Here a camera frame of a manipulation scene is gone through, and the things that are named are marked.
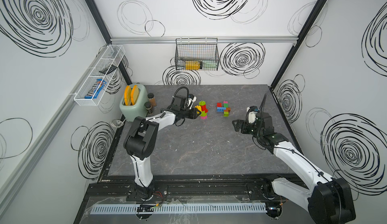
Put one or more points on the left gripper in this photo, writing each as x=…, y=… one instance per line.
x=192, y=111

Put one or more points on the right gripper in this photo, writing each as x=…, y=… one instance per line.
x=245, y=122

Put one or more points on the yellow lego brick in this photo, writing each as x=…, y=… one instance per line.
x=199, y=108

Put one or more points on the small red lego brick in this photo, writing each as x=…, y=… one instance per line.
x=204, y=108

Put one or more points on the blue lego brick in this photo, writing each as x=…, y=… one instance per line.
x=220, y=109

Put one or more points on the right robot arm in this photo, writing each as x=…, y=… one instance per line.
x=328, y=200

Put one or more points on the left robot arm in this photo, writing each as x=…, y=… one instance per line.
x=141, y=139

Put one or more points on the dark pepper jar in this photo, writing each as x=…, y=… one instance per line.
x=148, y=108

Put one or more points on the yellow item in basket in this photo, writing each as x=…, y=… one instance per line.
x=193, y=65

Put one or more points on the mint green toaster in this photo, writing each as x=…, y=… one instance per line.
x=137, y=110

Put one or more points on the yellow toast slice right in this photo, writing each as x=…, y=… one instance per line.
x=134, y=94

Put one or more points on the yellow toast slice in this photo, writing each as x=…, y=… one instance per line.
x=134, y=94
x=127, y=96

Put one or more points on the yellow toast slice left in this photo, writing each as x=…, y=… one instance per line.
x=127, y=96

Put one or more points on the black remote control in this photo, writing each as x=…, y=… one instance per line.
x=108, y=70

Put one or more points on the blue candy packet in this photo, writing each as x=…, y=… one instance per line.
x=95, y=89

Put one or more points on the black wire wall basket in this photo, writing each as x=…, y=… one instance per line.
x=204, y=50

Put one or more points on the white slotted cable duct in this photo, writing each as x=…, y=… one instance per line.
x=179, y=208

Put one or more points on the white wire wall shelf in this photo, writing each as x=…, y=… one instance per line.
x=108, y=56

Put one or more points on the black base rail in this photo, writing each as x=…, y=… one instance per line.
x=166, y=187

